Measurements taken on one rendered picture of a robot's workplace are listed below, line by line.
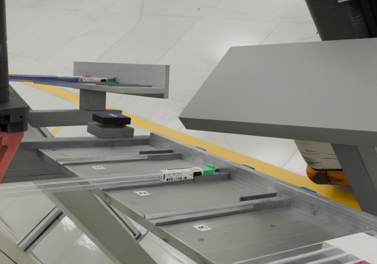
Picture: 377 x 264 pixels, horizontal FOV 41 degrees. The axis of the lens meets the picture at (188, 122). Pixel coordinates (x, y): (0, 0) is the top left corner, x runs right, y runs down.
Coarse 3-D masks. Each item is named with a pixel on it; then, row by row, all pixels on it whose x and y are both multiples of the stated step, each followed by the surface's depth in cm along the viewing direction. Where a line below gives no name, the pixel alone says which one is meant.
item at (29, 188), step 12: (204, 168) 66; (36, 180) 53; (48, 180) 54; (60, 180) 54; (72, 180) 55; (84, 180) 55; (96, 180) 56; (108, 180) 57; (120, 180) 58; (132, 180) 59; (144, 180) 60; (156, 180) 61; (0, 192) 50; (12, 192) 51; (24, 192) 51; (36, 192) 52; (48, 192) 53
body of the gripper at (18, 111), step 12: (0, 48) 46; (0, 60) 46; (0, 72) 46; (0, 84) 46; (0, 96) 46; (0, 108) 44; (12, 108) 45; (24, 108) 45; (12, 120) 45; (24, 120) 45
